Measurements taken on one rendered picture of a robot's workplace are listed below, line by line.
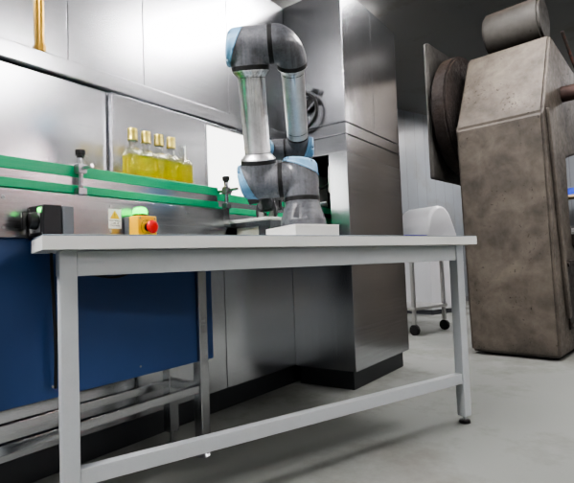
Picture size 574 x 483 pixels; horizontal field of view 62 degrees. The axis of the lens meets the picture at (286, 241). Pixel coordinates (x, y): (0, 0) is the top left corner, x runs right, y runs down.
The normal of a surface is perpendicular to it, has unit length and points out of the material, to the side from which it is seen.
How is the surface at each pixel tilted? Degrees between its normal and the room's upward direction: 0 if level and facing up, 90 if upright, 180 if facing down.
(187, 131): 90
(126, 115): 90
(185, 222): 90
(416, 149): 90
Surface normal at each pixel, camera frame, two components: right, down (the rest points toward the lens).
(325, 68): -0.59, -0.02
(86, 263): 0.55, -0.06
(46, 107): 0.81, -0.06
